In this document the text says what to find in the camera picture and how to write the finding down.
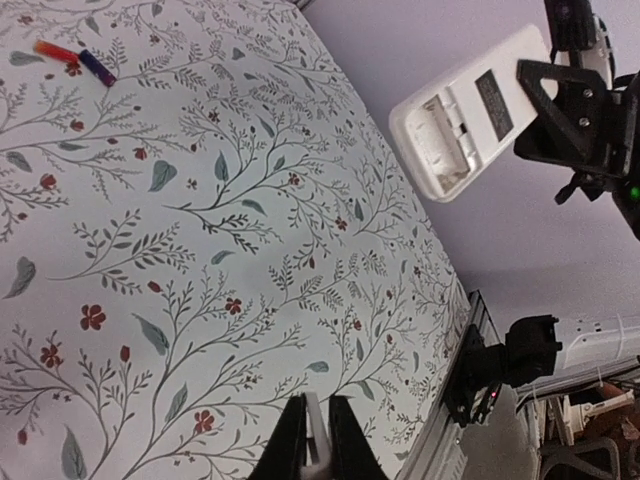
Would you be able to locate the white red remote control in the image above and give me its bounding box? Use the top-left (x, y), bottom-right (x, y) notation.
top-left (389, 24), bottom-right (548, 203)

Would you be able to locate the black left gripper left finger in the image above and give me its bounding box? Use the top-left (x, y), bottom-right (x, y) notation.
top-left (247, 395), bottom-right (306, 480)

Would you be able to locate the aluminium front rail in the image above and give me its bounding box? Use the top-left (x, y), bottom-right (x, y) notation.
top-left (395, 290), bottom-right (500, 480)

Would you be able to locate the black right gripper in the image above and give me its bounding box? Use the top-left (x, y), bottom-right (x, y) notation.
top-left (513, 60), bottom-right (639, 225)

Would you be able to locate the orange red battery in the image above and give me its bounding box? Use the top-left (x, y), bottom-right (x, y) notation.
top-left (33, 40), bottom-right (79, 63)

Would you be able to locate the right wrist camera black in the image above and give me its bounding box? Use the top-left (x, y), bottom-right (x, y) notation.
top-left (544, 0), bottom-right (616, 76)

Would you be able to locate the floral patterned table mat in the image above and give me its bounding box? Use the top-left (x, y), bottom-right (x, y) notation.
top-left (1, 1), bottom-right (468, 479)

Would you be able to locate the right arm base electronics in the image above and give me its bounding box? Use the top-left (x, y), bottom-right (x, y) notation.
top-left (443, 324), bottom-right (506, 428)

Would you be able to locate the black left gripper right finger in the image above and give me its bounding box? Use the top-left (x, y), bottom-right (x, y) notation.
top-left (329, 396), bottom-right (388, 480)

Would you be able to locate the white battery cover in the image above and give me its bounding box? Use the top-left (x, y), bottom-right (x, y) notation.
top-left (300, 392), bottom-right (332, 480)

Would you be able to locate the purple blue battery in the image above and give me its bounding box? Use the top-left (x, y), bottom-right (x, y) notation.
top-left (78, 50), bottom-right (117, 88)

